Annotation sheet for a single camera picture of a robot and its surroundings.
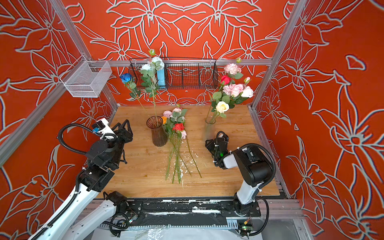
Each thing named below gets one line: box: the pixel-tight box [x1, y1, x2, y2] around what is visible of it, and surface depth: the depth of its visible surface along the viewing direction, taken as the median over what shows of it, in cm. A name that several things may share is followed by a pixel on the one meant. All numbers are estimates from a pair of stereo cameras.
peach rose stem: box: [211, 101, 230, 124], surface depth 62 cm
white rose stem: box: [234, 86, 254, 102], surface depth 68 cm
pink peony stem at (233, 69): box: [224, 57, 244, 80], surface depth 78 cm
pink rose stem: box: [222, 77, 251, 98], surface depth 69 cm
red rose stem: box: [220, 75, 232, 92], surface depth 76 cm
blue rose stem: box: [120, 73, 157, 127], surface depth 77 cm
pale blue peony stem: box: [139, 48, 165, 127], surface depth 79 cm
